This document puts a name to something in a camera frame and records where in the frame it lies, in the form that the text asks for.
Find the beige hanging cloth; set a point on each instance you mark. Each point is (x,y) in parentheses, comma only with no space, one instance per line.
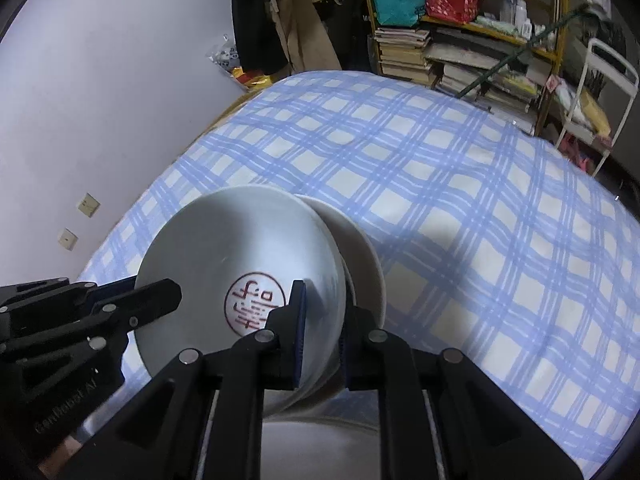
(305,25)

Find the pile of snack packets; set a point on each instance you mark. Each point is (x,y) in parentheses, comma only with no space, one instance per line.
(240,72)

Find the red bowl with inner seal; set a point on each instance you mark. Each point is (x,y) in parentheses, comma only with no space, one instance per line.
(225,240)

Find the red bowl with green rim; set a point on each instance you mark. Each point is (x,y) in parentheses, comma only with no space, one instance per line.
(360,265)

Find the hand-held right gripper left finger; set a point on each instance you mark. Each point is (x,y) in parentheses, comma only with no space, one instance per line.
(298,340)

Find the green pole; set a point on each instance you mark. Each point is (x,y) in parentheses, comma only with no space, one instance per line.
(525,50)

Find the blue plaid blanket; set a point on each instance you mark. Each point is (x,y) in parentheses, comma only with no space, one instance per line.
(450,210)

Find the large white cherry plate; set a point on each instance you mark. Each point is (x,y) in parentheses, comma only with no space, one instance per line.
(310,440)

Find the white plastic bottle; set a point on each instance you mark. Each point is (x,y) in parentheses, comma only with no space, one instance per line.
(507,2)
(522,17)

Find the white metal cart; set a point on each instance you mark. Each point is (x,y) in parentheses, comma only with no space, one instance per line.
(590,60)

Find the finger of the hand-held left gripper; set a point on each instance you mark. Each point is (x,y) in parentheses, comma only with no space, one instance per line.
(155,300)
(117,287)

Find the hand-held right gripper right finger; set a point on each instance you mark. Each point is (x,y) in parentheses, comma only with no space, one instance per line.
(346,360)

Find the beige wall socket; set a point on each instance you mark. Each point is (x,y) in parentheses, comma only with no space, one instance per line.
(88,205)
(68,239)

